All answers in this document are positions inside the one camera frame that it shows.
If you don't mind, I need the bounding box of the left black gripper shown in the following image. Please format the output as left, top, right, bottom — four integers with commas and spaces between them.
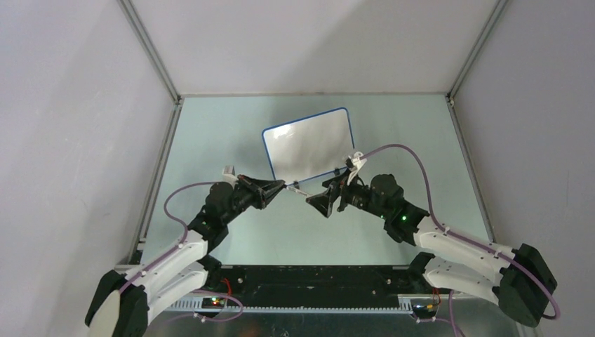
221, 175, 284, 225

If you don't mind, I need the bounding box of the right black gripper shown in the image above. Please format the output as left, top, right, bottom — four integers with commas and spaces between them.
306, 168, 389, 220

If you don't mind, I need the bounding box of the white whiteboard marker pen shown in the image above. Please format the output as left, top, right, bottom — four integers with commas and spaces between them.
286, 185, 311, 197

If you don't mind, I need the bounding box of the blue framed whiteboard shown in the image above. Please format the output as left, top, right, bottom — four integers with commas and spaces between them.
262, 107, 355, 183

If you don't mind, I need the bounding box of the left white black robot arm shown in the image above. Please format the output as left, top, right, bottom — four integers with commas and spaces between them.
84, 174, 286, 336

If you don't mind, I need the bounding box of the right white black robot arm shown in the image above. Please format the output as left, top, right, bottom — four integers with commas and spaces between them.
306, 171, 557, 327

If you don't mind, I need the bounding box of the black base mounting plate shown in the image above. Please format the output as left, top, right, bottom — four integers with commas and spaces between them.
204, 265, 434, 308

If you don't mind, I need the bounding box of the left controller board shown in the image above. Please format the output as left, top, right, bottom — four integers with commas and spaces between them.
201, 296, 227, 310

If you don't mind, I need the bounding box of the controller board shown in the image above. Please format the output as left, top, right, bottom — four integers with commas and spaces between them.
201, 296, 227, 310
412, 304, 440, 316

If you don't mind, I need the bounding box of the right controller board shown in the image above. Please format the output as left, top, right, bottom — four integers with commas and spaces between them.
412, 304, 440, 316

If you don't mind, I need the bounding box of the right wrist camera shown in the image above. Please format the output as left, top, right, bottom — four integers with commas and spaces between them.
345, 152, 367, 185

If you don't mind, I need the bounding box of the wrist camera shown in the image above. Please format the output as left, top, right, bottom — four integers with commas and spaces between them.
222, 165, 238, 186
345, 152, 367, 185

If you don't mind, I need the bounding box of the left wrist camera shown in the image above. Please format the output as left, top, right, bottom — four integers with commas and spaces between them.
222, 165, 238, 186

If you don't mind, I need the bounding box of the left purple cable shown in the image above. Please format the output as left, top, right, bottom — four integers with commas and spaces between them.
118, 181, 224, 295

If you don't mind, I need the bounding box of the purple cable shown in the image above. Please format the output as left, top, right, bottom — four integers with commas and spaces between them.
118, 181, 224, 295
360, 144, 561, 322

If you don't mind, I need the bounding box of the aluminium frame rail front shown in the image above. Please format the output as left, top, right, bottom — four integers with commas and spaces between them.
114, 264, 526, 298

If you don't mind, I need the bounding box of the grey cable duct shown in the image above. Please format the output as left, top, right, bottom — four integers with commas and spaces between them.
165, 296, 413, 315

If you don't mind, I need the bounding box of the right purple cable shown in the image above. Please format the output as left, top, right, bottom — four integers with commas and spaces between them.
360, 144, 561, 322

